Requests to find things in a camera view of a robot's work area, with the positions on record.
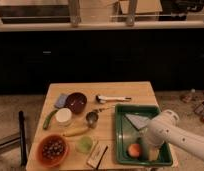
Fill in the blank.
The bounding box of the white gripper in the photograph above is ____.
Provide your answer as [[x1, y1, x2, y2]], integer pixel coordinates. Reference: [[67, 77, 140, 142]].
[[140, 137, 159, 161]]

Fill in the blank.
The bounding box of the orange red apple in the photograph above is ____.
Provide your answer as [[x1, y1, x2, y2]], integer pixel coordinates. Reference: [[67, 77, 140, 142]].
[[127, 143, 142, 158]]

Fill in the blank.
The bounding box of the green plastic tray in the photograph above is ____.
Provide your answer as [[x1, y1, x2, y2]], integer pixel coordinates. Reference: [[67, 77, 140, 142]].
[[115, 104, 173, 167]]

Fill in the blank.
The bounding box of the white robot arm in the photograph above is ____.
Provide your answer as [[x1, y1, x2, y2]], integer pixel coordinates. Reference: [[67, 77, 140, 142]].
[[140, 109, 204, 161]]

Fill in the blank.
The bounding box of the green plastic cup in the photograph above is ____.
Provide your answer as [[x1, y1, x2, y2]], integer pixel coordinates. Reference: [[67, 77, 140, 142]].
[[76, 136, 93, 154]]

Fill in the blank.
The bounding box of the grey folded cloth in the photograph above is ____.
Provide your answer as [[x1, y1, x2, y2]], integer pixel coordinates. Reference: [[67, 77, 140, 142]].
[[125, 114, 150, 129]]

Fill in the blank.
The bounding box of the metal spoon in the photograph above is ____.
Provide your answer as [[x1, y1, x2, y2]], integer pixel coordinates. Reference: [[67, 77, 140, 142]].
[[93, 105, 115, 113]]

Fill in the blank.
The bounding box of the clutter on floor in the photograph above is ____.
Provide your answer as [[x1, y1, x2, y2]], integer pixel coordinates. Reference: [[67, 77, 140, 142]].
[[180, 89, 204, 123]]

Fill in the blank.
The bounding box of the yellow banana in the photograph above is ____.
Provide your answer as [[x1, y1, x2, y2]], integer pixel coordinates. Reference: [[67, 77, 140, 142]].
[[63, 127, 90, 137]]

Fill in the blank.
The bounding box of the dark red bowl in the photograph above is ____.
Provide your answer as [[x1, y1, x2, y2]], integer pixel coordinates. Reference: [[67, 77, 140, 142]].
[[65, 92, 87, 114]]

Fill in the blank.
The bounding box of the white round container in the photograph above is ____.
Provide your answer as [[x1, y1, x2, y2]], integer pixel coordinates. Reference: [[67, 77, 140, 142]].
[[55, 108, 72, 126]]

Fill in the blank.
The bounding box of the orange bowl with nuts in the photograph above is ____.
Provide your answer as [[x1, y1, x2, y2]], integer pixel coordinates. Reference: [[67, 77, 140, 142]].
[[36, 134, 69, 168]]

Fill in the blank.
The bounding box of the blue sponge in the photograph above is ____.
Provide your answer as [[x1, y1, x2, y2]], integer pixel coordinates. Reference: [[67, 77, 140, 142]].
[[54, 94, 68, 108]]

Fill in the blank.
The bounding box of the green cucumber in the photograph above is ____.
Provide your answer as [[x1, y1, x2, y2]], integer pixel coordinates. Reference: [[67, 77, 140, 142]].
[[43, 110, 58, 130]]

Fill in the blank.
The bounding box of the black bar on floor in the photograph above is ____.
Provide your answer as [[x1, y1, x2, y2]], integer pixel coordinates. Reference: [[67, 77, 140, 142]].
[[18, 111, 27, 166]]

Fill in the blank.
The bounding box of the white handled kitchen tool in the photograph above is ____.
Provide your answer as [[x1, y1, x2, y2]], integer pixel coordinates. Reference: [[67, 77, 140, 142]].
[[96, 95, 132, 103]]

